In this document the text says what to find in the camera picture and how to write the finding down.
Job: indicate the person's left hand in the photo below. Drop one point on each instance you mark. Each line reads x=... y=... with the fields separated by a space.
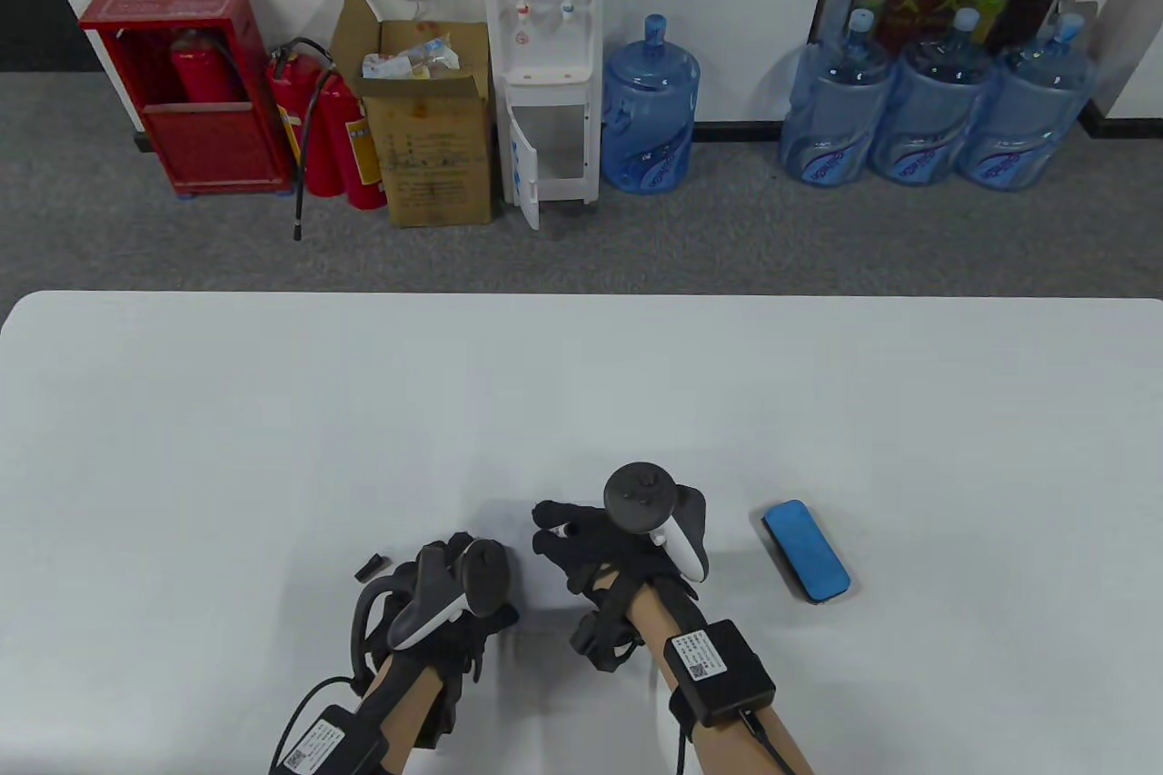
x=427 y=566

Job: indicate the person's right hand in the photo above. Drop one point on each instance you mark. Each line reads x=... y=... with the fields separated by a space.
x=591 y=552

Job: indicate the black marker cap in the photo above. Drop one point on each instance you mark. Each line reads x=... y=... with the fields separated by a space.
x=371 y=567

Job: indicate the person's right forearm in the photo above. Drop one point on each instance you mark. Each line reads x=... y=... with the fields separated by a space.
x=654 y=620

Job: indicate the person's left forearm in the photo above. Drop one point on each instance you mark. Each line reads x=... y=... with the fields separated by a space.
x=404 y=711

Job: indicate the blue whiteboard eraser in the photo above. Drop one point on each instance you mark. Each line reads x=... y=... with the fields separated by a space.
x=809 y=552

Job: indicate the left black white controller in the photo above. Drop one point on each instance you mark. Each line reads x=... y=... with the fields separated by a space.
x=486 y=580

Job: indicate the black white controller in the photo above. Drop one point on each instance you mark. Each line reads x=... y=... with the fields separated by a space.
x=486 y=580
x=641 y=493

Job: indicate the right black white controller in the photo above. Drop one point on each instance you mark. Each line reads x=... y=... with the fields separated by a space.
x=641 y=493

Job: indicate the right wrist black sensor box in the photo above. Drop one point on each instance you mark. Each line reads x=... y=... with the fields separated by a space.
x=722 y=670

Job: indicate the wrist black sensor box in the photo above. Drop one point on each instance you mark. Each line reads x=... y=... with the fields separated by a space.
x=327 y=743
x=722 y=670

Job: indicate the left wrist black sensor box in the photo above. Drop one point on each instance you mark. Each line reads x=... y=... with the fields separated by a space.
x=327 y=743

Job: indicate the red fire extinguisher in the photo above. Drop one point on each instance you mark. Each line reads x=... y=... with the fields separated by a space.
x=363 y=157
x=204 y=71
x=304 y=112

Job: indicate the brown cardboard box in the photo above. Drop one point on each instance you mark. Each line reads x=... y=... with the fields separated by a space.
x=436 y=148

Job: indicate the blue water jug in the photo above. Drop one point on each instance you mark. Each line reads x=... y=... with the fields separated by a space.
x=831 y=112
x=1027 y=121
x=931 y=116
x=650 y=112

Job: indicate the red fire extinguisher cabinet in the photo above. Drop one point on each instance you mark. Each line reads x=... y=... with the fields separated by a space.
x=218 y=148

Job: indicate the plastic trash wrappers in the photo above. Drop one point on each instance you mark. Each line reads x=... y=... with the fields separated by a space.
x=409 y=62

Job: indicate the white water dispenser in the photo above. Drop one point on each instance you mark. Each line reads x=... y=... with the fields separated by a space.
x=545 y=39

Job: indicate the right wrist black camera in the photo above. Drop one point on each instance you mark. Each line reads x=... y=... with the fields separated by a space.
x=604 y=643

